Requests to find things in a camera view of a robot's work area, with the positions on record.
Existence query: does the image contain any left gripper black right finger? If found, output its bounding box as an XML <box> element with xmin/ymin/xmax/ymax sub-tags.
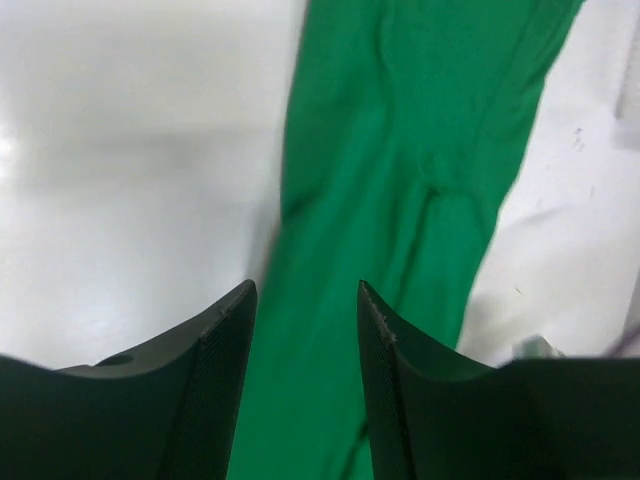
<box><xmin>357</xmin><ymin>283</ymin><xmax>639</xmax><ymax>479</ymax></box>

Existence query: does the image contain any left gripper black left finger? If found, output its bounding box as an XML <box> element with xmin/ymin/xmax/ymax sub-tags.
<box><xmin>1</xmin><ymin>280</ymin><xmax>257</xmax><ymax>479</ymax></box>

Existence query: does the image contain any green t shirt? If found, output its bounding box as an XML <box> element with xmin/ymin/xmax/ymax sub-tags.
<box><xmin>228</xmin><ymin>1</ymin><xmax>581</xmax><ymax>479</ymax></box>

